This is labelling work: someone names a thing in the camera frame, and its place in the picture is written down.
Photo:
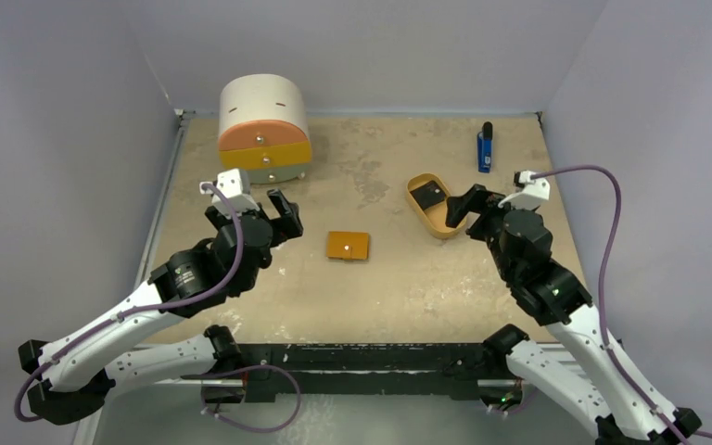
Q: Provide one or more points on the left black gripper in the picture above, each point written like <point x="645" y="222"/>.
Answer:
<point x="287" y="226"/>

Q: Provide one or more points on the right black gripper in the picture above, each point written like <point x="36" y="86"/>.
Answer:
<point x="478" y="209"/>

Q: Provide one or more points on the orange leather card holder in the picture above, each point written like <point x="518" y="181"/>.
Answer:
<point x="347" y="246"/>

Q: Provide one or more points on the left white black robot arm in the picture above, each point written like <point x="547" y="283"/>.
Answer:
<point x="72" y="377"/>

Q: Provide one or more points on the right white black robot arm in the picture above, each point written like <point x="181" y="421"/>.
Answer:
<point x="609" y="396"/>

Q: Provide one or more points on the tan oval tray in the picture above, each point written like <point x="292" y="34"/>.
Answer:
<point x="434" y="218"/>

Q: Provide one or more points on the round mini drawer cabinet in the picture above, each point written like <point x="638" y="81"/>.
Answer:
<point x="263" y="129"/>

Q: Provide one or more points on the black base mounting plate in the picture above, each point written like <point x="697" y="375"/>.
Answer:
<point x="458" y="371"/>

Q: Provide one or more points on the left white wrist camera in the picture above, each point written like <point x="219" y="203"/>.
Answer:
<point x="230" y="190"/>

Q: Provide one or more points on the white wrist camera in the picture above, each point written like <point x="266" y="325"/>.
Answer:
<point x="529" y="193"/>
<point x="230" y="190"/>

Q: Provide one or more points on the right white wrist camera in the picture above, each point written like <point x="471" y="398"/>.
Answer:
<point x="529" y="193"/>

